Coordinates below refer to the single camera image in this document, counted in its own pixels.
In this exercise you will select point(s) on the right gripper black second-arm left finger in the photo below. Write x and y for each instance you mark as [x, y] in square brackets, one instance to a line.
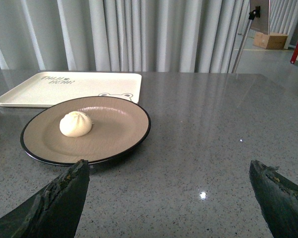
[54, 211]

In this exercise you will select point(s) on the right gripper black second-arm right finger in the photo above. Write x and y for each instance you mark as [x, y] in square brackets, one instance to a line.
[278, 199]

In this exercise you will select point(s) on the white steamed bun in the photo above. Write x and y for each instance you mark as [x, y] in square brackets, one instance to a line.
[75, 124]

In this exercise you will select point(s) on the brown plate with black rim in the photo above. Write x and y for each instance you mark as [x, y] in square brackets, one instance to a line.
[118, 127]

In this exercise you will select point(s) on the white bear print tray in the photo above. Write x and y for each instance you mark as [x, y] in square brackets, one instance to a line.
[49, 88]

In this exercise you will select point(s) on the cardboard box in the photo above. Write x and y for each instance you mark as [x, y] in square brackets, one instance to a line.
[274, 41]

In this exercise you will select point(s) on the grey pleated curtain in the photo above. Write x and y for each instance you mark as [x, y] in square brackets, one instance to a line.
[120, 35]

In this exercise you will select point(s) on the metal stand pole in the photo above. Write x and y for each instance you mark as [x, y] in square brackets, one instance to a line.
[258, 19]

